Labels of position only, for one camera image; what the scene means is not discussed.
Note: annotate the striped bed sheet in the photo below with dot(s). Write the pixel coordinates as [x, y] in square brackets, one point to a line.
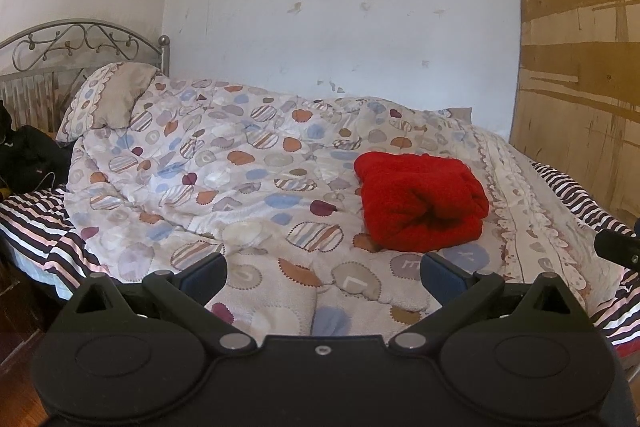
[35, 217]

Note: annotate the patterned white comforter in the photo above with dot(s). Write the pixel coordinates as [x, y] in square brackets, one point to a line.
[225, 167]

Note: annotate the metal bed headboard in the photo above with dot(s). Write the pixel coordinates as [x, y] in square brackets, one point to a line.
[75, 32]

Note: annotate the wooden wardrobe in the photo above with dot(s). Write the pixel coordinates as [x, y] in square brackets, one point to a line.
[575, 82]

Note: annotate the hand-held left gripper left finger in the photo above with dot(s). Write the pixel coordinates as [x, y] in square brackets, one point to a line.
[210, 274]

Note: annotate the red long-sleeve top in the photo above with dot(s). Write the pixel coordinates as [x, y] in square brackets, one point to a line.
[420, 202]

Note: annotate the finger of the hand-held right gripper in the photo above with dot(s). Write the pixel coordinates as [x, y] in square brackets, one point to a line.
[617, 248]

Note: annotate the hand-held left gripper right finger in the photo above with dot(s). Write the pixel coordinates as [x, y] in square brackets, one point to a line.
[436, 278]

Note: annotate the grey pillow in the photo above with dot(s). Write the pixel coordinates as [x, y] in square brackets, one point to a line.
[459, 114]

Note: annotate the pile of dark clothes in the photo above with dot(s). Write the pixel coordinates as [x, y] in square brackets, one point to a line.
[30, 152]

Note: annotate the patterned pillow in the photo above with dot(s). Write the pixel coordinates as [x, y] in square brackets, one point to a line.
[110, 97]

